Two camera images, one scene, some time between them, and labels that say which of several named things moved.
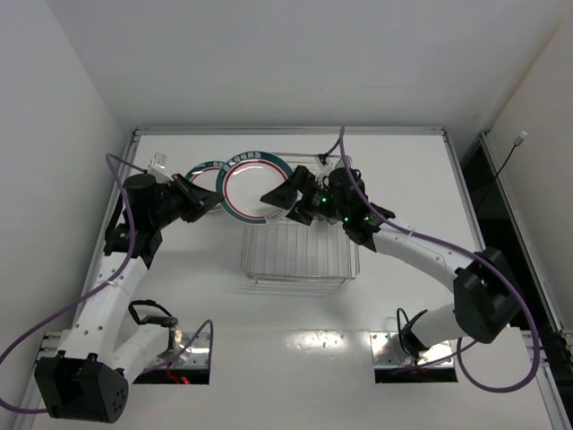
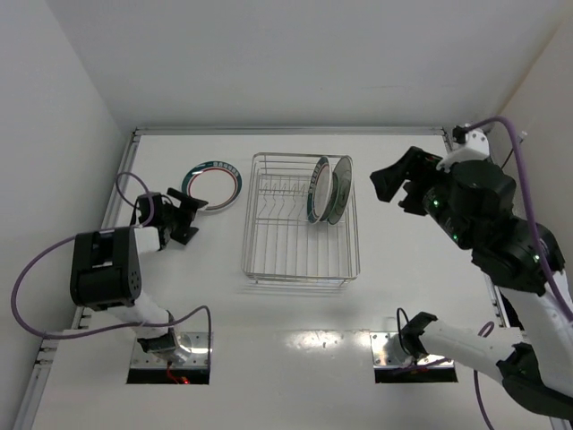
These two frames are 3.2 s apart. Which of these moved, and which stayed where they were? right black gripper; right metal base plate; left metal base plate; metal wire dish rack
Moved: right black gripper
Stayed: right metal base plate; metal wire dish rack; left metal base plate
